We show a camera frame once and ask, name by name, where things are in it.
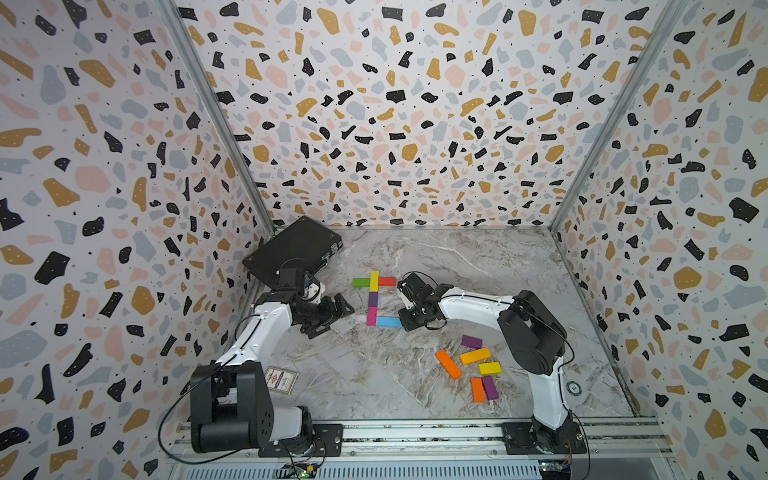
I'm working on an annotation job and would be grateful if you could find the light blue long block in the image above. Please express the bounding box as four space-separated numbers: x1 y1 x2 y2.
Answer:
376 317 402 328

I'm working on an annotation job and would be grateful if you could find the orange long block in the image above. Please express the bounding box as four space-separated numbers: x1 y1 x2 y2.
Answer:
435 350 462 381

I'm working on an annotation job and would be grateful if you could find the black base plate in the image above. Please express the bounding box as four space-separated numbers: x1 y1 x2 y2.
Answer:
501 417 587 455
258 423 344 459

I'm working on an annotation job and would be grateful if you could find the magenta block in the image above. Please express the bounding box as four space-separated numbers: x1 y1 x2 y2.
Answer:
366 307 378 326

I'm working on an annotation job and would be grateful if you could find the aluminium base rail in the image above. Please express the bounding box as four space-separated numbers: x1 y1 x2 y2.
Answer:
169 417 684 479

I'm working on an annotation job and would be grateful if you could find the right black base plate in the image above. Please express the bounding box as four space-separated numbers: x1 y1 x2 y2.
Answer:
501 417 587 455

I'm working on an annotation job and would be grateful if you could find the yellow short block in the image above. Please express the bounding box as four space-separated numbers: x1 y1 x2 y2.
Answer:
478 362 502 376

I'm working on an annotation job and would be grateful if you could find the yellow long block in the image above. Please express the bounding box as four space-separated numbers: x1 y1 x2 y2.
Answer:
369 271 380 293

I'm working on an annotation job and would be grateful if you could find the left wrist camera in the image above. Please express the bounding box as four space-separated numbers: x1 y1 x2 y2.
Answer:
303 282 325 303

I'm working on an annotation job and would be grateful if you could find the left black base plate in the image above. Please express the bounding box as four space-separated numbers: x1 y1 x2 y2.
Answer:
258 423 344 459

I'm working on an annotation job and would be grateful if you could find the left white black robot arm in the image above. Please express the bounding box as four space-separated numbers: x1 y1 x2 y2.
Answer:
190 267 354 455

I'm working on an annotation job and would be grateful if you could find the amber long block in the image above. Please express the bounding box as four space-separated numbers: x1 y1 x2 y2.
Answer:
460 348 492 365

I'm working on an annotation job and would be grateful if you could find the orange short block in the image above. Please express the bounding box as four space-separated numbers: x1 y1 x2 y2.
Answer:
470 378 486 403

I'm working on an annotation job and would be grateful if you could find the black flat case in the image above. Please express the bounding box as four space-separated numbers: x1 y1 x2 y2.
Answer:
243 216 343 288

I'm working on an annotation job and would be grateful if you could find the small printed card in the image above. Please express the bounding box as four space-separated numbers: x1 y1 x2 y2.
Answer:
265 366 299 395

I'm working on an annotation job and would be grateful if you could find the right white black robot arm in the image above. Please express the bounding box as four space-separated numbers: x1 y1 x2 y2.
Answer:
397 272 588 454

